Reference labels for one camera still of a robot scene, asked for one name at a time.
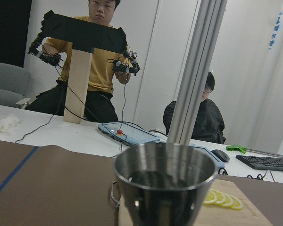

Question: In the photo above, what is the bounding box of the aluminium frame post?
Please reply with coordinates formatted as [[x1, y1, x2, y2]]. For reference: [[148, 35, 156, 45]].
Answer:
[[167, 0, 227, 145]]

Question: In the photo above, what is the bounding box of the steel cocktail shaker jigger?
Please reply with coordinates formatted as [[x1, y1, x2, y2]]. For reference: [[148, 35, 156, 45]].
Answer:
[[113, 142, 217, 226]]

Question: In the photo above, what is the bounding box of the wooden teleoperation stand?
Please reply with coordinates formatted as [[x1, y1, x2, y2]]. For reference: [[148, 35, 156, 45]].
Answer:
[[42, 11, 127, 124]]

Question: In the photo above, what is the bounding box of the person in black jacket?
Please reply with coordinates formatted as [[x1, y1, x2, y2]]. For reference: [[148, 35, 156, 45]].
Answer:
[[162, 71, 226, 145]]

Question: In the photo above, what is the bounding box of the person in yellow shirt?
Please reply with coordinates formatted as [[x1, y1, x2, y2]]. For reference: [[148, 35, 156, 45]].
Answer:
[[26, 0, 131, 123]]

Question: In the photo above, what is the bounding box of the grey sofa chair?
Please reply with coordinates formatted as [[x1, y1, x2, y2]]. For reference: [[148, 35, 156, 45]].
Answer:
[[0, 63, 31, 108]]

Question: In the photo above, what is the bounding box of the black keyboard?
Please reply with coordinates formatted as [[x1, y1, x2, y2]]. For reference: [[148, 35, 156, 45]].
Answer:
[[235, 155, 283, 171]]

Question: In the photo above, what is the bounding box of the green plastic clamp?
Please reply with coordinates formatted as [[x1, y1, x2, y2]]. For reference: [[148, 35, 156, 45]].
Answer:
[[226, 145, 247, 154]]

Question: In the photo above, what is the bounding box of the lemon slice nearest logo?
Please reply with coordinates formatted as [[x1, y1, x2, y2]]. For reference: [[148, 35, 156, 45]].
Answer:
[[203, 189, 217, 205]]

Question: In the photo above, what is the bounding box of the lemon slice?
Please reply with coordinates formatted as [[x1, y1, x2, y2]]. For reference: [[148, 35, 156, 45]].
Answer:
[[220, 194, 233, 207], [230, 195, 243, 210], [212, 190, 226, 206]]

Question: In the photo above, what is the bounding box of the white crumpled cloth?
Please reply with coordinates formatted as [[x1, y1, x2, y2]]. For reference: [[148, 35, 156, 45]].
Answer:
[[0, 114, 20, 133]]

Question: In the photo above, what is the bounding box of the teach pendant with red button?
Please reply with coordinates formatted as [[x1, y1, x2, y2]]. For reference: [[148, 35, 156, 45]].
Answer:
[[98, 121, 160, 145]]

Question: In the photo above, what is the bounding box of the black computer mouse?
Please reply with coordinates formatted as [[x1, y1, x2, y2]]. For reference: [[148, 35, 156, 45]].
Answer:
[[211, 149, 230, 162]]

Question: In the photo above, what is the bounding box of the bamboo cutting board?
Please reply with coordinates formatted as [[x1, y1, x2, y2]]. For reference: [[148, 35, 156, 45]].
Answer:
[[117, 176, 271, 226]]

